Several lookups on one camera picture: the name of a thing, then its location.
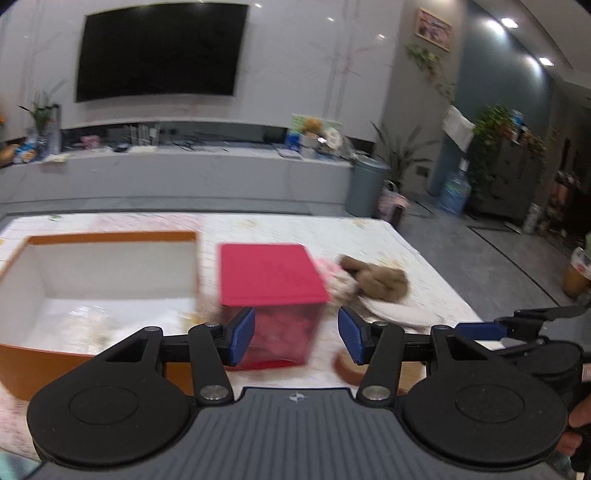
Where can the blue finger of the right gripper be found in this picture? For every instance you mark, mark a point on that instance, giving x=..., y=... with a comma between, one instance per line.
x=482, y=331

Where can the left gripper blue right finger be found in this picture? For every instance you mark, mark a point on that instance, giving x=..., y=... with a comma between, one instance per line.
x=355, y=333

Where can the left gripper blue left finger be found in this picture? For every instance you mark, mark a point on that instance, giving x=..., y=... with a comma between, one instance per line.
x=238, y=334

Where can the brown plush toy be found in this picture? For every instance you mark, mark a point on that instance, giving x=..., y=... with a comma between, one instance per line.
x=377, y=282

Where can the bear shaped loofah sponge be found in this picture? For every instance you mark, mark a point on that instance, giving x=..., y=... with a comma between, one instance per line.
x=347, y=369

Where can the person's right hand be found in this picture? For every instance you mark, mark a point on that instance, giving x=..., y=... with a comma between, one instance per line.
x=578, y=418

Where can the red lidded box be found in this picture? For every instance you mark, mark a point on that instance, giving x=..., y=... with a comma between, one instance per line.
x=280, y=282

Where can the white lace tablecloth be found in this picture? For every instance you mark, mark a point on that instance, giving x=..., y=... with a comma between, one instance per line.
x=325, y=238

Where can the small pink heater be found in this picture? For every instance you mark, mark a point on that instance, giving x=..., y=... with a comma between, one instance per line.
x=392, y=207

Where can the dark grey cabinet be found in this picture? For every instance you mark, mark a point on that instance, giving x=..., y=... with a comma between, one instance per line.
x=516, y=174

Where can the blue water jug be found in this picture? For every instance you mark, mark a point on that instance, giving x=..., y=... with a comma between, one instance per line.
x=456, y=190

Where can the grey trash bin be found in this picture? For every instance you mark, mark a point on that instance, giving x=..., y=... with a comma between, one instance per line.
x=366, y=185

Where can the white tv console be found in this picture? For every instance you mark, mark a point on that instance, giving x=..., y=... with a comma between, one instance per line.
x=209, y=172

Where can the orange white storage box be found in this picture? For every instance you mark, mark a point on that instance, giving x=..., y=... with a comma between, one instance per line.
x=68, y=297

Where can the potted floor plant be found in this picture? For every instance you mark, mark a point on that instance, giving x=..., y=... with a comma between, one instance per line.
x=401, y=154

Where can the green plant in vase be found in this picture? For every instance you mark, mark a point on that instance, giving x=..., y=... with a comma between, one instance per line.
x=44, y=113

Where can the black wall television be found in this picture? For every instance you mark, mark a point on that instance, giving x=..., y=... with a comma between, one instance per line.
x=161, y=49

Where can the framed wall picture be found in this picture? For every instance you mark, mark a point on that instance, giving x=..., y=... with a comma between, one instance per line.
x=434, y=30

